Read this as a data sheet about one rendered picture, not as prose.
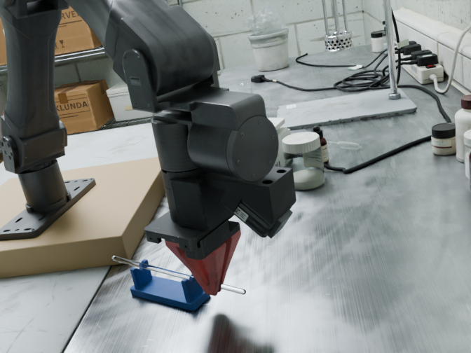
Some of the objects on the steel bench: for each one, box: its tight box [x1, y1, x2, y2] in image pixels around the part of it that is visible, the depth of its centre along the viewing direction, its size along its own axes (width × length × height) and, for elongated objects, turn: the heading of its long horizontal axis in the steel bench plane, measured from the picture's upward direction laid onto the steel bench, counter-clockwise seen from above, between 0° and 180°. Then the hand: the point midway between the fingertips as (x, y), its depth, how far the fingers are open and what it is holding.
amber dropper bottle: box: [311, 125, 329, 164], centre depth 95 cm, size 3×3×7 cm
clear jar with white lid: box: [282, 132, 325, 191], centre depth 87 cm, size 6×6×8 cm
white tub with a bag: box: [247, 4, 289, 71], centre depth 189 cm, size 14×14×21 cm
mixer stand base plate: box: [277, 88, 417, 131], centre depth 125 cm, size 30×20×1 cm, turn 110°
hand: (212, 286), depth 60 cm, fingers closed, pressing on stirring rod
